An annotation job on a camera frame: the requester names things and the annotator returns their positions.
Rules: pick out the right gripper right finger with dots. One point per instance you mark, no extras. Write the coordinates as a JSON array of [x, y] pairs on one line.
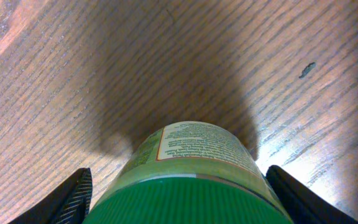
[[303, 205]]

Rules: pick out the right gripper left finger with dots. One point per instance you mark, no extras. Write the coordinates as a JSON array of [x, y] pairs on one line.
[[68, 203]]

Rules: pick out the green lid jar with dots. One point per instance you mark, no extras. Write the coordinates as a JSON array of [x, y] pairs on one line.
[[190, 172]]

